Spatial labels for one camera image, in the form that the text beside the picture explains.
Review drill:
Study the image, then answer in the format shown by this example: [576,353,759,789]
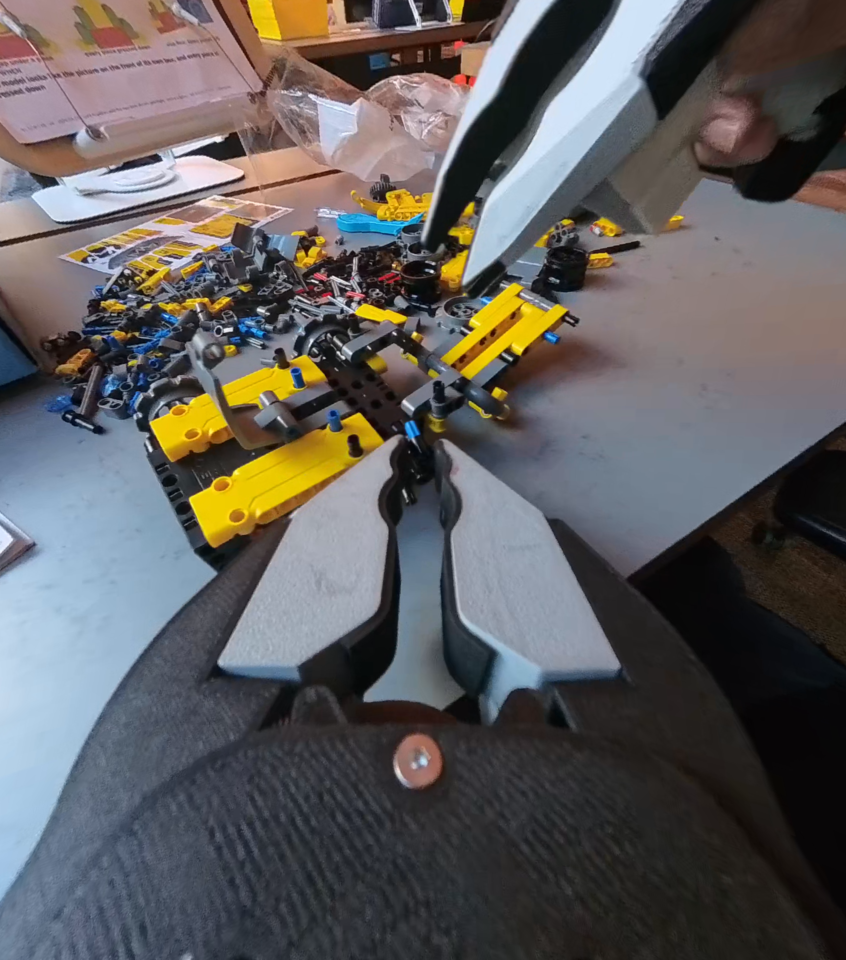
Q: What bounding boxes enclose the black tyre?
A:
[400,258,444,303]

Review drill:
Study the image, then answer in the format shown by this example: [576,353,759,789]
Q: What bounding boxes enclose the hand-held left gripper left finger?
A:
[216,435,403,685]

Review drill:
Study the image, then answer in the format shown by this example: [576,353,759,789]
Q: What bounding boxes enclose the light blue brick separator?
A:
[336,212,426,234]

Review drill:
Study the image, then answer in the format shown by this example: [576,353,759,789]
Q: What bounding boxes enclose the black office chair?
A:
[756,450,846,591]

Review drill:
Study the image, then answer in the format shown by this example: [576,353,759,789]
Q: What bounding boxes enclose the clear plastic bag black piece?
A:
[363,71,471,155]

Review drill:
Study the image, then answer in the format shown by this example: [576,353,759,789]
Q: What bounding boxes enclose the wooden background table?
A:
[265,18,501,67]

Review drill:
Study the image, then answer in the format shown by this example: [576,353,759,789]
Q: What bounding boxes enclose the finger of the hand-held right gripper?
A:
[460,0,694,291]
[421,0,615,254]

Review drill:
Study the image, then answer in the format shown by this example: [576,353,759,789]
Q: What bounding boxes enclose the yellow sticker sheet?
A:
[59,196,294,275]

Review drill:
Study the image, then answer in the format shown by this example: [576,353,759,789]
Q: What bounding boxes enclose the white rounded board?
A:
[31,153,246,225]

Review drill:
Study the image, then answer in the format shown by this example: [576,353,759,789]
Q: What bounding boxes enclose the pile of small building pieces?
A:
[40,225,413,438]

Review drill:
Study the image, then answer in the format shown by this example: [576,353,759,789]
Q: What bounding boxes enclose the black spoked wheel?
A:
[539,246,591,294]

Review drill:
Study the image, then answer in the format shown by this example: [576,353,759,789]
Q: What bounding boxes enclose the grey desk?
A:
[0,146,846,960]

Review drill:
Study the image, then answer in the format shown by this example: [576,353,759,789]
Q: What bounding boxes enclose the person's right hand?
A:
[693,0,846,171]

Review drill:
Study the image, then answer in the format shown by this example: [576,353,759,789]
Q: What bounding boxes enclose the clear plastic bag white label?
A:
[239,45,439,183]

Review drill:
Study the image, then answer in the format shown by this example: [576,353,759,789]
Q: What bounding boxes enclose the yellow plastic bin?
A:
[246,0,331,41]

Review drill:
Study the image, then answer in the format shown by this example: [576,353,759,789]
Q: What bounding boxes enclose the printed instruction sheet stand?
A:
[0,0,268,179]

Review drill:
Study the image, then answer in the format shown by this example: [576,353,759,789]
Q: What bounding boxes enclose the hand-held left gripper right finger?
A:
[434,438,623,725]

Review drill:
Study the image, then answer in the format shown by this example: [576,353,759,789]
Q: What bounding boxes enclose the heap of yellow beams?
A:
[351,187,615,290]

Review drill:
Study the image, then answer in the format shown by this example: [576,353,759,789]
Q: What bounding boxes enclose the person's dark clothed legs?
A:
[633,536,846,960]

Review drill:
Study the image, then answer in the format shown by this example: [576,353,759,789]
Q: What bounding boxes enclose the yellow black toy vehicle model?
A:
[144,315,514,565]

